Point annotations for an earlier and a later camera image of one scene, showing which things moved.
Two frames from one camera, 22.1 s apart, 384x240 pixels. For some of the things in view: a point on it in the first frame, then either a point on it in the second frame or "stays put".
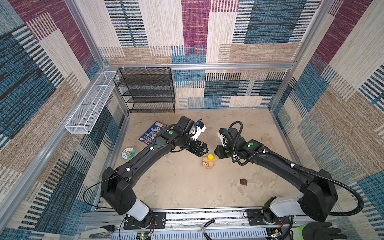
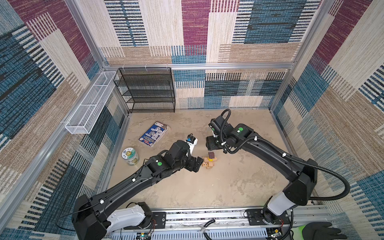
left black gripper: [200, 152] to [190, 165]
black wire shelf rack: [147, 90] stays put
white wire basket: [81, 121] stays put
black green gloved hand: [321, 231] stays put
